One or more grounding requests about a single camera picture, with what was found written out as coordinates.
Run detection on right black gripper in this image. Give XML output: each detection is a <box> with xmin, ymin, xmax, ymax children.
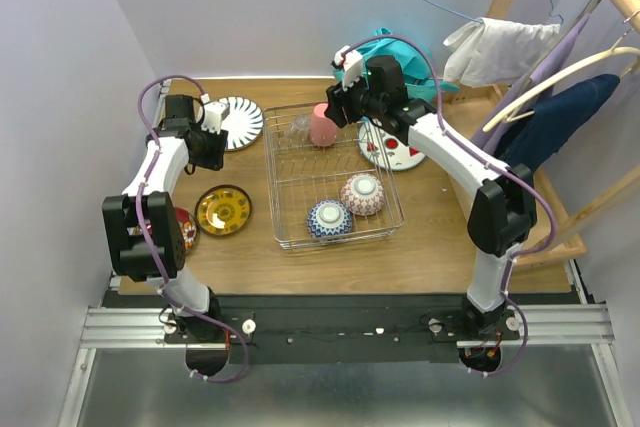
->
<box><xmin>322</xmin><ymin>69</ymin><xmax>383</xmax><ymax>130</ymax></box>

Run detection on gold black plate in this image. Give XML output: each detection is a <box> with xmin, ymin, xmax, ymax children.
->
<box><xmin>194</xmin><ymin>184</ymin><xmax>253</xmax><ymax>237</ymax></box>

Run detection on wooden clothes rack frame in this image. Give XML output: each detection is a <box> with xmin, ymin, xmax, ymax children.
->
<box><xmin>482</xmin><ymin>0</ymin><xmax>639</xmax><ymax>270</ymax></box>

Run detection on white garment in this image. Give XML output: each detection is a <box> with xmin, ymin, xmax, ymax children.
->
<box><xmin>442</xmin><ymin>17</ymin><xmax>561</xmax><ymax>87</ymax></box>

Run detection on wire dish rack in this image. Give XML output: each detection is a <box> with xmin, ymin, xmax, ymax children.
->
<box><xmin>263</xmin><ymin>104</ymin><xmax>404</xmax><ymax>250</ymax></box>

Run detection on clear glass cup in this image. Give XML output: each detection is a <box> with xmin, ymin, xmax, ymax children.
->
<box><xmin>285</xmin><ymin>114</ymin><xmax>311</xmax><ymax>143</ymax></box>

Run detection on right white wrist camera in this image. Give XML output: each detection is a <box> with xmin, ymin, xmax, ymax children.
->
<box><xmin>332</xmin><ymin>45</ymin><xmax>363</xmax><ymax>91</ymax></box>

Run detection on navy garment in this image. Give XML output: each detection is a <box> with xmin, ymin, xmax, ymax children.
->
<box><xmin>494</xmin><ymin>74</ymin><xmax>621</xmax><ymax>173</ymax></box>

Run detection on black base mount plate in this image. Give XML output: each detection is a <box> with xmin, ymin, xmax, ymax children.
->
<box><xmin>81</xmin><ymin>294</ymin><xmax>609</xmax><ymax>379</ymax></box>

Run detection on pink plastic cup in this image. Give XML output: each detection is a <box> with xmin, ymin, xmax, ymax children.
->
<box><xmin>310</xmin><ymin>103</ymin><xmax>338</xmax><ymax>147</ymax></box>

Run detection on purple garment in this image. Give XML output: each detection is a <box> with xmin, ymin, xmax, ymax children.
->
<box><xmin>469</xmin><ymin>14</ymin><xmax>591</xmax><ymax>158</ymax></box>

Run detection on red floral bowl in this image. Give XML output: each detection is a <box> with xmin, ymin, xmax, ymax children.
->
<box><xmin>174</xmin><ymin>207</ymin><xmax>198</xmax><ymax>253</ymax></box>

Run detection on cream plastic hanger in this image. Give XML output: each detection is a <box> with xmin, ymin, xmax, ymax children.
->
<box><xmin>482</xmin><ymin>46</ymin><xmax>640</xmax><ymax>133</ymax></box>

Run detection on grey metal hanger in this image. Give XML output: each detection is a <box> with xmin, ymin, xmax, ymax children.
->
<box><xmin>575</xmin><ymin>0</ymin><xmax>602</xmax><ymax>23</ymax></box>

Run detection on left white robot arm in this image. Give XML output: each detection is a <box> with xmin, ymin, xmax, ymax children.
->
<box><xmin>101</xmin><ymin>94</ymin><xmax>229</xmax><ymax>342</ymax></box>

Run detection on white blue striped plate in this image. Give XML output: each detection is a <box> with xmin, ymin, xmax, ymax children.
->
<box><xmin>219</xmin><ymin>96</ymin><xmax>264</xmax><ymax>152</ymax></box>

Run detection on teal cloth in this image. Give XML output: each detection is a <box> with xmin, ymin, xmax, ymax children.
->
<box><xmin>357</xmin><ymin>38</ymin><xmax>437</xmax><ymax>102</ymax></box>

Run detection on blue patterned bowl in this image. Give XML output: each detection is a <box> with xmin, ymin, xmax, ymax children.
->
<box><xmin>306</xmin><ymin>199</ymin><xmax>353</xmax><ymax>238</ymax></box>

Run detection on white watermelon plate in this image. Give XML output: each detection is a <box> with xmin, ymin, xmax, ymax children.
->
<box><xmin>358</xmin><ymin>121</ymin><xmax>426</xmax><ymax>171</ymax></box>

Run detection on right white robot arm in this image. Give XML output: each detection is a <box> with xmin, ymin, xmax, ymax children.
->
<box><xmin>325</xmin><ymin>51</ymin><xmax>537</xmax><ymax>339</ymax></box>

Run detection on red white patterned bowl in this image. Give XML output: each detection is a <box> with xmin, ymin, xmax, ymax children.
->
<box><xmin>340</xmin><ymin>173</ymin><xmax>385</xmax><ymax>216</ymax></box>

